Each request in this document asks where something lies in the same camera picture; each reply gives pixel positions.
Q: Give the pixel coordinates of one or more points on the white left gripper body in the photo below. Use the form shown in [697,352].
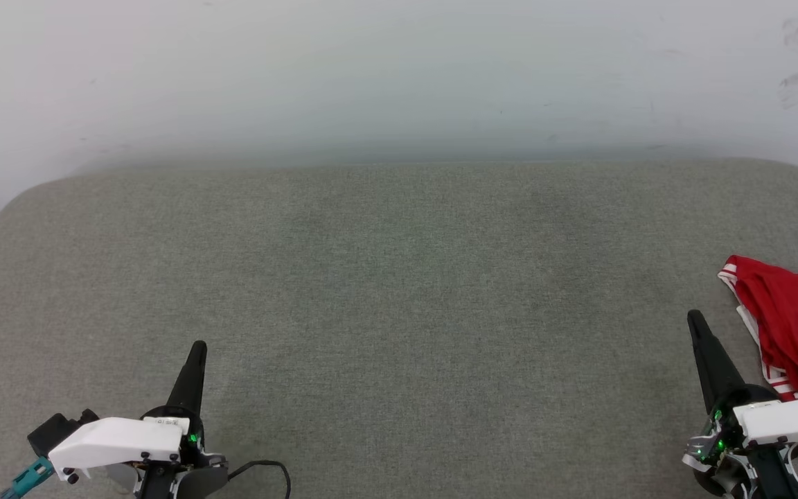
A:
[122,440]

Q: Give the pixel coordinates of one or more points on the red jersey with white trim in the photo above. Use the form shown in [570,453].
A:
[794,319]

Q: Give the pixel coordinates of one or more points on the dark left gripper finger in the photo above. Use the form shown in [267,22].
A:
[191,381]

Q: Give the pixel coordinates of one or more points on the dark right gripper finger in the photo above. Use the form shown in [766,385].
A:
[714,367]

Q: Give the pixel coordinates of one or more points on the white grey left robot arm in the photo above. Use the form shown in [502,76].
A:
[198,485]

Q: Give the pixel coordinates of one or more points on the grey fabric sofa cushion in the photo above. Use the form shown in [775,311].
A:
[406,312]

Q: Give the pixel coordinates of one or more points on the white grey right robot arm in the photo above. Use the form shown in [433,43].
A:
[766,478]

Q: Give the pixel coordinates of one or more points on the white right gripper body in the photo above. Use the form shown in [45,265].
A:
[787,421]

